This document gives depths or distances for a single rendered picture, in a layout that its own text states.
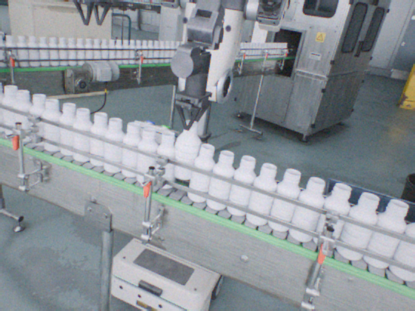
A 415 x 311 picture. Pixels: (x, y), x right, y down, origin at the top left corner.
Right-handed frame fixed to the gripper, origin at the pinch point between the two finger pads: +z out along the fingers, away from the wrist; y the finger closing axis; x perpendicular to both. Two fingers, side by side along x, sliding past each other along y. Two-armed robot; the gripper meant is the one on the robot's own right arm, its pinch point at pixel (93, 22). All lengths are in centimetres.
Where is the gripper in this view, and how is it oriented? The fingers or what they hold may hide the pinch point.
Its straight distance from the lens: 123.1
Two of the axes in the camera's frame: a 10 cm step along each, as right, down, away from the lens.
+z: -1.5, 9.0, 4.1
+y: -3.9, 3.3, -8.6
